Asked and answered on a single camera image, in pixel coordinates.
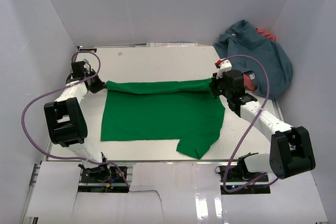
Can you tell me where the green polo shirt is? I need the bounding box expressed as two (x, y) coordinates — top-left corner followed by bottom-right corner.
(100, 79), (225, 159)

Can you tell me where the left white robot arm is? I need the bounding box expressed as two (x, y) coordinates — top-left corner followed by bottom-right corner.
(44, 60), (107, 163)

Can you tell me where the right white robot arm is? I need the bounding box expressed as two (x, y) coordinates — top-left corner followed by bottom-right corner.
(210, 70), (316, 182)

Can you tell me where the coral red t shirt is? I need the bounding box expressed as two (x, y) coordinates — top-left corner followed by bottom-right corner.
(243, 73), (256, 91)

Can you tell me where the black label sticker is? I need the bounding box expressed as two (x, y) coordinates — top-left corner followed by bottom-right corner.
(78, 48), (97, 53)

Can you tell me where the blue-grey t shirt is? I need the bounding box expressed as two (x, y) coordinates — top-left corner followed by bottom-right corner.
(213, 20), (293, 100)

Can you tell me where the white printed label strip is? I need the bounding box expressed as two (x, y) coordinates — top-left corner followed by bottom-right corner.
(146, 42), (198, 47)

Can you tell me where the white paper sheet front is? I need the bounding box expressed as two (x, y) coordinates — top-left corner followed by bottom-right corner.
(26, 162), (327, 223)

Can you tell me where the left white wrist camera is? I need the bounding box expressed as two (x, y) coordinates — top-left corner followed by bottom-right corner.
(78, 59), (91, 74)

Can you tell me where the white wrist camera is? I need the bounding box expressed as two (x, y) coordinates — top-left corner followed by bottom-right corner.
(78, 59), (91, 74)
(215, 60), (232, 79)

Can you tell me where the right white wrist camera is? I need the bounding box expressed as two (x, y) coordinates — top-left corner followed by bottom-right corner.
(215, 60), (232, 79)

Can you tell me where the aluminium table frame rail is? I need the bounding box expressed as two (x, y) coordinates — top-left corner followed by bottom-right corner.
(272, 99), (292, 133)

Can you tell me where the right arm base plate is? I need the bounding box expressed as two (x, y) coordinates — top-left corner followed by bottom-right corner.
(215, 165), (271, 195)

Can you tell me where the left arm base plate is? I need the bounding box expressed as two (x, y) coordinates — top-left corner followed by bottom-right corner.
(78, 166), (133, 193)

